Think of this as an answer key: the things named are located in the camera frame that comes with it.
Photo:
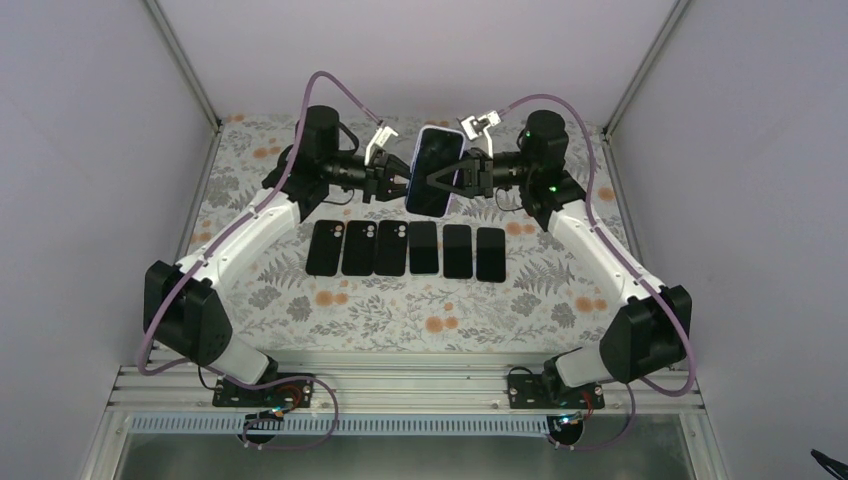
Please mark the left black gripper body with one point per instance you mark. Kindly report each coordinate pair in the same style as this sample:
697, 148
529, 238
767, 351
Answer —
373, 176

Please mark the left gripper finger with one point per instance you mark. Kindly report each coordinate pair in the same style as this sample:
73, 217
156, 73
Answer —
395, 167
390, 190

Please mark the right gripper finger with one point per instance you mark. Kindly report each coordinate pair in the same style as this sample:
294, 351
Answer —
454, 170
445, 188

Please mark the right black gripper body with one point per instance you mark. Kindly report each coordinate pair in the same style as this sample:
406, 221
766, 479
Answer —
483, 177

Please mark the black phone row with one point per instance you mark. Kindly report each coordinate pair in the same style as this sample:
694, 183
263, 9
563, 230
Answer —
491, 255
437, 149
457, 252

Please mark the black phone case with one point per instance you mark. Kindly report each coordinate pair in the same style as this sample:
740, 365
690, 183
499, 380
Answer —
359, 248
325, 248
391, 248

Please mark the teal phone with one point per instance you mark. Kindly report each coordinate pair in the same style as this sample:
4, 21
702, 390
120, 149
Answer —
423, 248

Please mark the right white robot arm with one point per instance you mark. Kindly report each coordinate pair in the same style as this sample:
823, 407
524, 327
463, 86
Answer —
650, 330

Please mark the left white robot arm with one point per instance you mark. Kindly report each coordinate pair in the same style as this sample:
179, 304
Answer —
183, 309

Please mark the floral table mat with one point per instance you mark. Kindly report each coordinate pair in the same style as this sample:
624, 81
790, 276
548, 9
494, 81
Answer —
548, 302

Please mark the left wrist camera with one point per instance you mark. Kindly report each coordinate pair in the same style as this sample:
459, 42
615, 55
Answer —
382, 135

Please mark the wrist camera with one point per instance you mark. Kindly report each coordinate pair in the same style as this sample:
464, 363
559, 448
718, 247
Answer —
477, 129
382, 135

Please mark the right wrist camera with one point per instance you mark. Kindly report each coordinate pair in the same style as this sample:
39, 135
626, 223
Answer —
477, 129

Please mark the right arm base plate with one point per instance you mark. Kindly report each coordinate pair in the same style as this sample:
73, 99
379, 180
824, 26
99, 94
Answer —
531, 391

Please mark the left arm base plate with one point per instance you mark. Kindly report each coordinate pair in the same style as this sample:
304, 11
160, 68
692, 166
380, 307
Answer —
295, 393

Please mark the aluminium rail frame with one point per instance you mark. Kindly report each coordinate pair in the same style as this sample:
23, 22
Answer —
363, 382

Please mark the grey slotted cable duct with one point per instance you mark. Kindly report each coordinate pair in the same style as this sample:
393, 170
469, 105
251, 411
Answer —
347, 424

